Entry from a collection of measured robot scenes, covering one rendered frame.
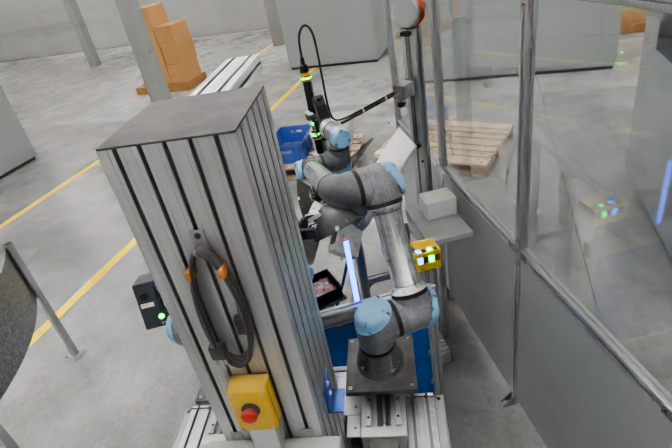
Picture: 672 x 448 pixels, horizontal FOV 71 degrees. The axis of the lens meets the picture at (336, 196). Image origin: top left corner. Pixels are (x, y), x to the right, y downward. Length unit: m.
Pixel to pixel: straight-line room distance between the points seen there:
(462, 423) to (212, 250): 2.06
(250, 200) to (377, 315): 0.74
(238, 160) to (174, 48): 9.27
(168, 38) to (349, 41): 3.44
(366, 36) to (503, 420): 7.47
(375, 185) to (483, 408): 1.70
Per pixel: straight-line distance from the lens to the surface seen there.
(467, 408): 2.82
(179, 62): 10.10
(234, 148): 0.80
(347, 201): 1.41
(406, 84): 2.46
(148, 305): 1.98
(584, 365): 2.01
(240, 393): 1.12
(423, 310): 1.51
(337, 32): 9.29
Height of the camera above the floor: 2.28
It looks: 29 degrees down
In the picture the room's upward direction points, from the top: 11 degrees counter-clockwise
